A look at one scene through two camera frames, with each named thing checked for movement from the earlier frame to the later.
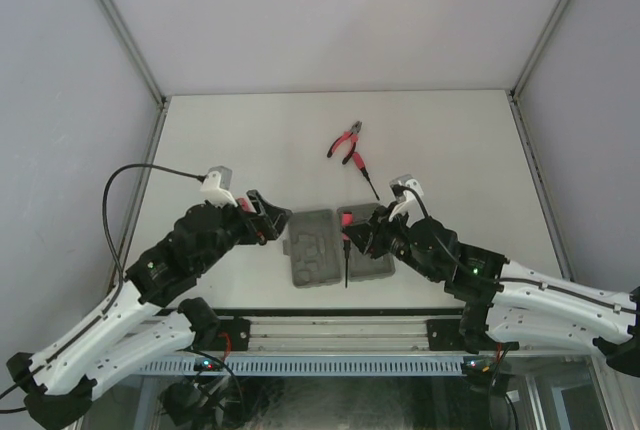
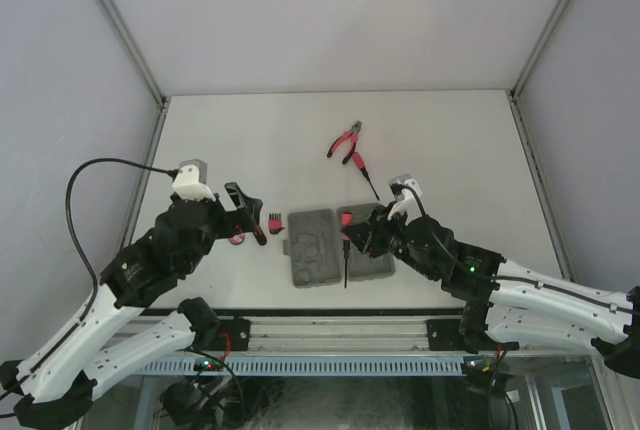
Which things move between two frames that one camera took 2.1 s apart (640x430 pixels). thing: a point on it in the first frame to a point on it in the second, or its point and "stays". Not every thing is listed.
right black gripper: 370,237 stays
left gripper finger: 274,218 to 251,206
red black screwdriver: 346,220 stays
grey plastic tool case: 316,246 stays
